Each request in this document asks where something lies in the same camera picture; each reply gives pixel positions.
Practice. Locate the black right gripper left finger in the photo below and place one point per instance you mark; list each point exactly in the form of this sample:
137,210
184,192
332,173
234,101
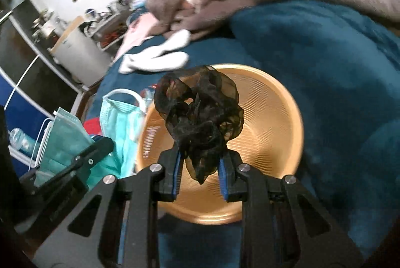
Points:
115,224

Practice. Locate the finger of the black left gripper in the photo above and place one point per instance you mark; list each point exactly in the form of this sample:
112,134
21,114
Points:
88,163

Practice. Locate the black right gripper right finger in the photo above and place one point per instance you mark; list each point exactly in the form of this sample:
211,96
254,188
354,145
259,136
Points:
283,225

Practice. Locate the green face mask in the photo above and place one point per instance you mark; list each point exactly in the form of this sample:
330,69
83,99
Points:
64,139

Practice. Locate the teal face mask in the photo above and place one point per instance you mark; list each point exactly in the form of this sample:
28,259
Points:
121,118

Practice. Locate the black sheer fabric scrunchie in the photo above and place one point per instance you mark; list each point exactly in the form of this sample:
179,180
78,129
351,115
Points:
200,107

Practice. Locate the yellow plastic basket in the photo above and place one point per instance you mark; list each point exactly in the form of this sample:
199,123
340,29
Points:
271,140

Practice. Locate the white storage shelf rack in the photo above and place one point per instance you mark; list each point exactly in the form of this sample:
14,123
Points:
106,28

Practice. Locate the dark blue bed blanket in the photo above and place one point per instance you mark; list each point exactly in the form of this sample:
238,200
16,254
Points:
342,69

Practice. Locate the white sock lower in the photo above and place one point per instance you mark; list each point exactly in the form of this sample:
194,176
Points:
168,62

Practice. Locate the white sock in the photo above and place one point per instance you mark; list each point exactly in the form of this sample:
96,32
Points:
176,41
168,62

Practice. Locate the white sock upper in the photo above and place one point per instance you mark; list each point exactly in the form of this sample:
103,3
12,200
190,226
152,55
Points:
176,41

